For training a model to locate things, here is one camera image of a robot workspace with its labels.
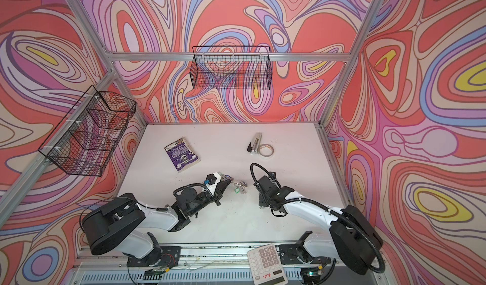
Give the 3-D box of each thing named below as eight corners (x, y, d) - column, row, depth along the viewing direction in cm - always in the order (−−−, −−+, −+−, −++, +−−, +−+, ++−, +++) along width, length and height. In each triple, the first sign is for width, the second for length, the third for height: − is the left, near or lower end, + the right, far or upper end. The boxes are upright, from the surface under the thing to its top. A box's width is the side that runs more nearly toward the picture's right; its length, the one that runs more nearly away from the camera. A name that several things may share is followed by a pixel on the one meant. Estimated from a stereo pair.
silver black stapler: (246, 151, 108) (246, 149, 106) (253, 133, 117) (254, 130, 115) (257, 154, 107) (257, 151, 105) (263, 135, 116) (264, 133, 114)
